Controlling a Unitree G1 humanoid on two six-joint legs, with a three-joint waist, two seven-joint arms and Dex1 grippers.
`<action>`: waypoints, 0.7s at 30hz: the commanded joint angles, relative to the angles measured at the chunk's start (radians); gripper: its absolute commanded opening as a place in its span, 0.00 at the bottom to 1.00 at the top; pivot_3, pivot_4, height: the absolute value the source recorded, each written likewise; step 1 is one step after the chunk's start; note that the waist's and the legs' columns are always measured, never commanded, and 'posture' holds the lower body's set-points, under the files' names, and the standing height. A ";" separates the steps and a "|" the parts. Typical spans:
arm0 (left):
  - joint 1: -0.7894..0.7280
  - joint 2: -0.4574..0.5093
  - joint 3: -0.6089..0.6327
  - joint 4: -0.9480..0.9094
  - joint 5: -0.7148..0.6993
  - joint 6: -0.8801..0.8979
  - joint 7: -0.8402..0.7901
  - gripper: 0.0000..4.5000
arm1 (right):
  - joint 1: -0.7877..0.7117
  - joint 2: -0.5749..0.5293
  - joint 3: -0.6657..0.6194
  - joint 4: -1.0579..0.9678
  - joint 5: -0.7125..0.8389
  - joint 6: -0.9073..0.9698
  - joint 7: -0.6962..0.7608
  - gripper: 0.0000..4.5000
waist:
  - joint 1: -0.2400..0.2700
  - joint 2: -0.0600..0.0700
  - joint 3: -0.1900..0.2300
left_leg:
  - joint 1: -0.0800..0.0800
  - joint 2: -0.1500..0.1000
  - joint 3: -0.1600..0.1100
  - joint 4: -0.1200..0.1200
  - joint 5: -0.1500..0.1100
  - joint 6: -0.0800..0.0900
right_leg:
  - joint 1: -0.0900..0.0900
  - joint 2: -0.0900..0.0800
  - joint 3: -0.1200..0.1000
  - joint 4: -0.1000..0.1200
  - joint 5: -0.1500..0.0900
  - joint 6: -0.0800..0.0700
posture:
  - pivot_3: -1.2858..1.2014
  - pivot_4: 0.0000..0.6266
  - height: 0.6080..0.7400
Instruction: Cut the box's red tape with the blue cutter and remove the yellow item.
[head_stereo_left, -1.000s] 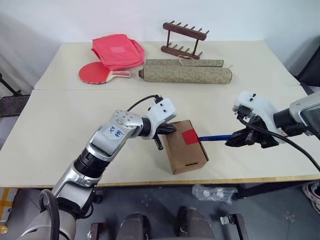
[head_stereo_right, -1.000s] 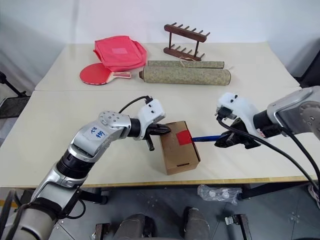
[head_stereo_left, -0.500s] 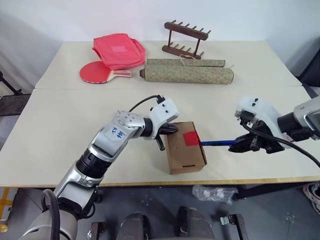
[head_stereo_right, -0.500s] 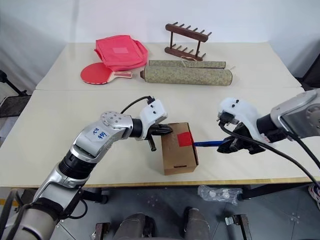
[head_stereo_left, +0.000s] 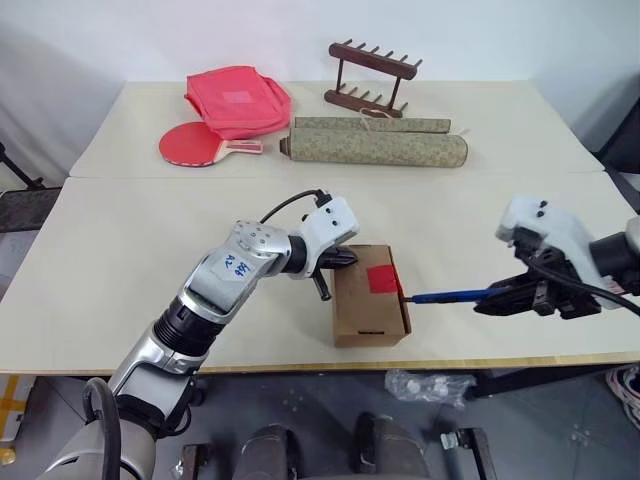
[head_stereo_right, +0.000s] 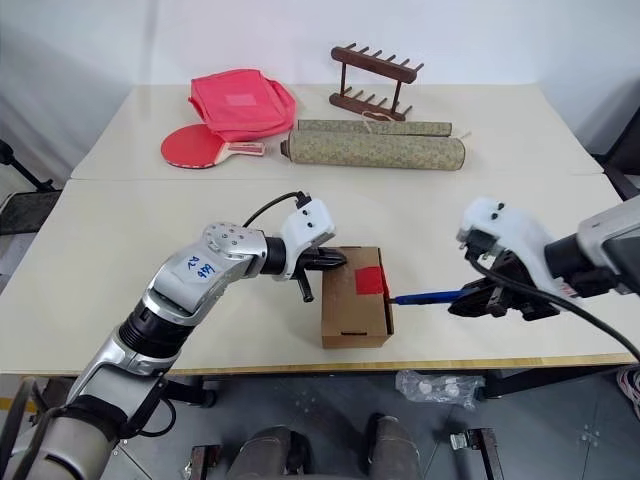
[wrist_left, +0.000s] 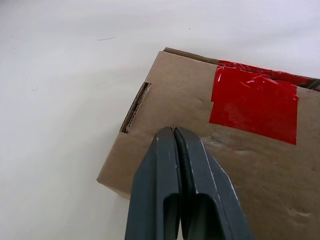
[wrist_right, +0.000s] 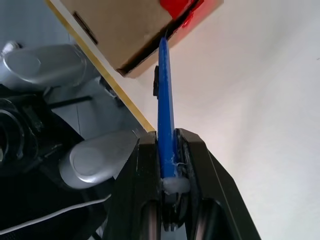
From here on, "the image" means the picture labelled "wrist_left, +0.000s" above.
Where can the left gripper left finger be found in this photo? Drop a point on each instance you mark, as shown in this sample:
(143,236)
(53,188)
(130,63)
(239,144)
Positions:
(155,180)

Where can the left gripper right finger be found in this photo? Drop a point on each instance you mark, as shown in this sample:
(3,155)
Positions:
(207,195)

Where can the brown cardboard box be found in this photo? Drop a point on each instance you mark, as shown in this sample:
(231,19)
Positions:
(175,100)

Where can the red tape patch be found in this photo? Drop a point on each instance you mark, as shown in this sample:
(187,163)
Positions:
(250,112)

